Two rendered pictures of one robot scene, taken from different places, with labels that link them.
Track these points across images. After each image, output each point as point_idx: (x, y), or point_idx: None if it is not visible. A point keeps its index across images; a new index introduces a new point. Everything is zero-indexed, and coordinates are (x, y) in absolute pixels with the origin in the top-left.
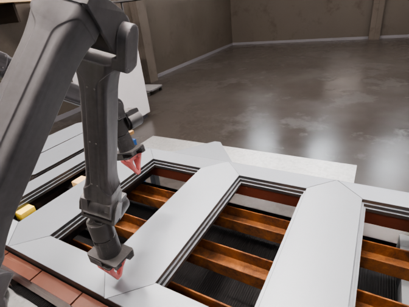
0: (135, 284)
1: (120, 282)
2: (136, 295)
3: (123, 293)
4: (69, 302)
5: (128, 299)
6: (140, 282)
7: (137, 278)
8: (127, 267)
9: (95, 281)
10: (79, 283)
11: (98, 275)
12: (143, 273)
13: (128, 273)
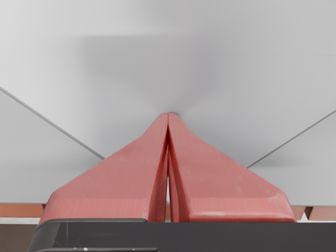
0: (285, 108)
1: (193, 133)
2: (323, 153)
3: (250, 165)
4: (35, 214)
5: (291, 177)
6: (312, 91)
7: (277, 70)
8: (144, 29)
9: (57, 172)
10: (1, 202)
11: (36, 144)
12: (299, 27)
13: (191, 71)
